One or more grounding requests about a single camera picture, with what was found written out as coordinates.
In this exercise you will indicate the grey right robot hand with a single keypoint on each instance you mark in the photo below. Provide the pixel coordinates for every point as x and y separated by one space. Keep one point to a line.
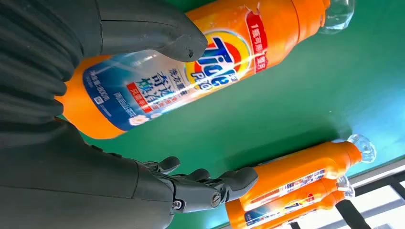
79 189

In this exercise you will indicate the green table mat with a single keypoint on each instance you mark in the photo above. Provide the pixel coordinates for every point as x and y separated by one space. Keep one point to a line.
269 126

